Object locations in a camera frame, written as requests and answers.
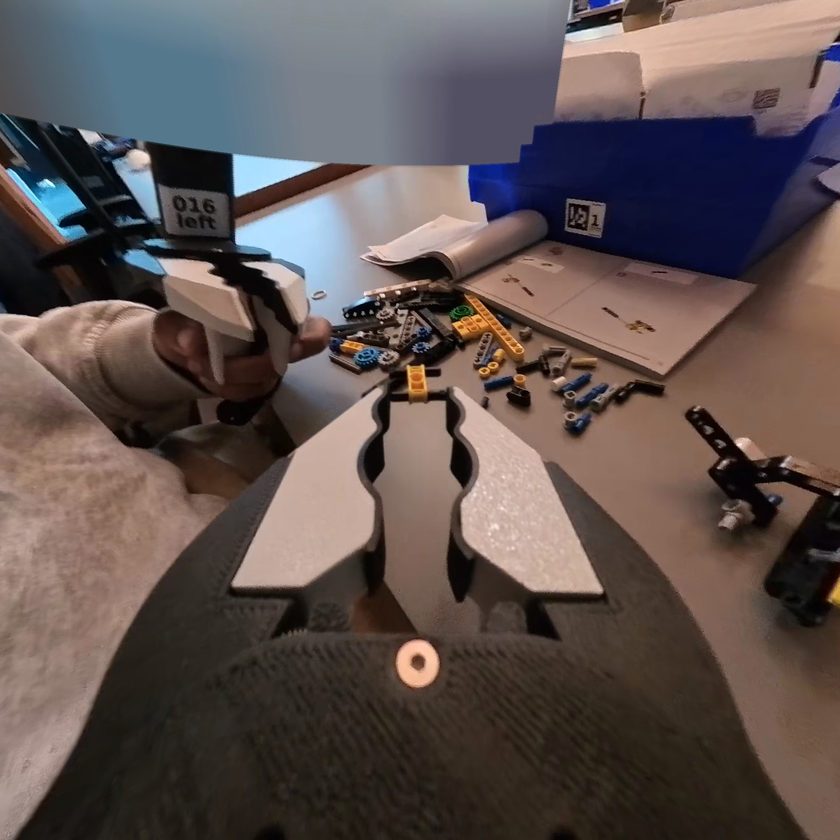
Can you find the small white cardboard box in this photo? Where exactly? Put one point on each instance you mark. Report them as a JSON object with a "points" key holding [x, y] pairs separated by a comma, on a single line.
{"points": [[600, 85]]}

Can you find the person's left hand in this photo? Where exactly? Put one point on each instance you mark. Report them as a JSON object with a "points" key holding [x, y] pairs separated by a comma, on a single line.
{"points": [[187, 348]]}

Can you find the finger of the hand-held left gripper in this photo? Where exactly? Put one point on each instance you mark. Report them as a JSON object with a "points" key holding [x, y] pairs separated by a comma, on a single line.
{"points": [[289, 289], [207, 298]]}

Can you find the large open white cardboard box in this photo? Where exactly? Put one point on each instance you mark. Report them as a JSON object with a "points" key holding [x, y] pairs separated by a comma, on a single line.
{"points": [[722, 72]]}

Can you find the black lego assembly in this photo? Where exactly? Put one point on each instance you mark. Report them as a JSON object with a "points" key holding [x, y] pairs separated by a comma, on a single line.
{"points": [[754, 472]]}

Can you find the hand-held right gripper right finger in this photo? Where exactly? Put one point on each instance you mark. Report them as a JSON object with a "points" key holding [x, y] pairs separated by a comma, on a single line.
{"points": [[525, 518]]}

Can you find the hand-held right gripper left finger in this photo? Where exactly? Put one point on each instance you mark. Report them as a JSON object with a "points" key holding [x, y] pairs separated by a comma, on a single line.
{"points": [[308, 499]]}

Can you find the person's left forearm grey sleeve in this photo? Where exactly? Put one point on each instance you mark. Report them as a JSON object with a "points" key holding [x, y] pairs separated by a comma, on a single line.
{"points": [[79, 367]]}

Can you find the person's tan pants leg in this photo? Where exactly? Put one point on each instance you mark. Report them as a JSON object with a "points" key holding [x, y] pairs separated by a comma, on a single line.
{"points": [[223, 466]]}

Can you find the lego instruction booklet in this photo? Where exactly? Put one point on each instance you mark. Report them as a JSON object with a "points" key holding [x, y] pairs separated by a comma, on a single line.
{"points": [[590, 302]]}

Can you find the yellow lego connector with pins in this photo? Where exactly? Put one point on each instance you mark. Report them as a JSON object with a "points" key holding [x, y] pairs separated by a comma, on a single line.
{"points": [[418, 384]]}

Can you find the blue plastic bin with tag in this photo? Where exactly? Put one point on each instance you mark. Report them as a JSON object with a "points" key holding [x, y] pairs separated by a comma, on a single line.
{"points": [[689, 197]]}

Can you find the black office chair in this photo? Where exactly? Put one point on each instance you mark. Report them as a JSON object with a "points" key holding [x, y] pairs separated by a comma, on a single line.
{"points": [[59, 190]]}

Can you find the pile of lego pieces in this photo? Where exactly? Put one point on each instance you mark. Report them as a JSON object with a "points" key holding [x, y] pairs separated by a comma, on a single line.
{"points": [[474, 325]]}

